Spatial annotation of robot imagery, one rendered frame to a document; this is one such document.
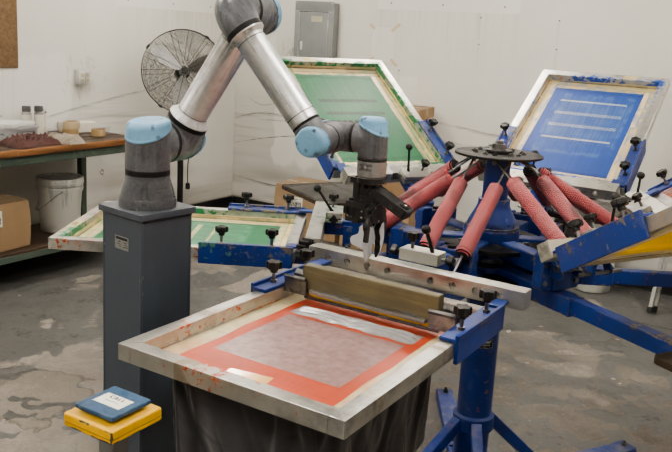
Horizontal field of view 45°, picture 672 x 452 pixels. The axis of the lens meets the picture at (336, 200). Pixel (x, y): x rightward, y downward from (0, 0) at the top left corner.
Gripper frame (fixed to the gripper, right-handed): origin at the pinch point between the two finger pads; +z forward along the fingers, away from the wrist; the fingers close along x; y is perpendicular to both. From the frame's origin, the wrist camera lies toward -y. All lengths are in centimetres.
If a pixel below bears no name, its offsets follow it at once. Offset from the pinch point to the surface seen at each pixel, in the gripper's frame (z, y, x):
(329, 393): 17, -16, 46
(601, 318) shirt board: 22, -46, -55
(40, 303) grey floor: 110, 291, -124
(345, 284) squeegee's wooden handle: 9.1, 7.1, 1.5
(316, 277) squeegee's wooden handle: 9.1, 16.3, 1.5
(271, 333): 16.7, 12.6, 26.3
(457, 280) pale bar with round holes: 9.1, -14.6, -21.9
